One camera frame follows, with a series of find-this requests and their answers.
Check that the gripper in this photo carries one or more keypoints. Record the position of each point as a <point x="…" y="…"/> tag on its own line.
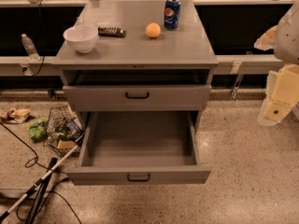
<point x="288" y="39"/>

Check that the blue pepsi can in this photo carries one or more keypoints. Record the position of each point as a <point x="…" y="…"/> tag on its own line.
<point x="171" y="14"/>

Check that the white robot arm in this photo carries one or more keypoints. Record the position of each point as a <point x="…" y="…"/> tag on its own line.
<point x="286" y="46"/>

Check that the orange fruit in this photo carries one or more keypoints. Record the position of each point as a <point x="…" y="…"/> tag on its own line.
<point x="153" y="30"/>

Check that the grey drawer cabinet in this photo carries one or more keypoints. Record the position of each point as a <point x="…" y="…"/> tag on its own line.
<point x="176" y="57"/>

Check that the dark striped snack bag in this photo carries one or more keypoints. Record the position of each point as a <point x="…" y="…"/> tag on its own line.
<point x="111" y="31"/>

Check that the open grey bottom drawer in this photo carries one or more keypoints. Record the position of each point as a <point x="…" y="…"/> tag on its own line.
<point x="139" y="148"/>

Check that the white bowl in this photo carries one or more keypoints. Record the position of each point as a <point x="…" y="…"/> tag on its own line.
<point x="81" y="38"/>

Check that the yellow sponge in basket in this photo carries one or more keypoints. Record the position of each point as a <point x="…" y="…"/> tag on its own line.
<point x="65" y="144"/>

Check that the clear plastic water bottle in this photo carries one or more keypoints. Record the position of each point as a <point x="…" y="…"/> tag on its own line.
<point x="30" y="48"/>

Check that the green snack bag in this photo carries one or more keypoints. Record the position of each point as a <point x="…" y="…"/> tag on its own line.
<point x="37" y="129"/>

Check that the crumpled tan bag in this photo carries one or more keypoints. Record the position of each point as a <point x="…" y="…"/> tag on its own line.
<point x="15" y="115"/>

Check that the black tripod leg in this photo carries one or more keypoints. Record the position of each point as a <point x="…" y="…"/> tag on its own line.
<point x="40" y="194"/>

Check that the black and white pole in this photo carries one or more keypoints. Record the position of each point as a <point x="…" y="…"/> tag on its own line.
<point x="42" y="179"/>

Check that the wire basket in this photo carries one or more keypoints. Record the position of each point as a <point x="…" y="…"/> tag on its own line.
<point x="62" y="125"/>

